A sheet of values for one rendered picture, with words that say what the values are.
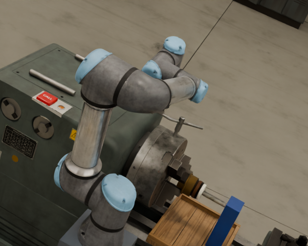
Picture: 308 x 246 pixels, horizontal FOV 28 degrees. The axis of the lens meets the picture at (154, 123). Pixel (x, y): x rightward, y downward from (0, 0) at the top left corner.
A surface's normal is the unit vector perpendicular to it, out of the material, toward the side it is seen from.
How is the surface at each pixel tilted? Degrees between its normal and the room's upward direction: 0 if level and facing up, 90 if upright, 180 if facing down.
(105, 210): 90
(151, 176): 72
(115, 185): 7
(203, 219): 0
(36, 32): 0
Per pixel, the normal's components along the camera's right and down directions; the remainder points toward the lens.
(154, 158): -0.06, -0.28
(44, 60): 0.33, -0.80
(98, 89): -0.48, 0.52
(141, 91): 0.33, 0.09
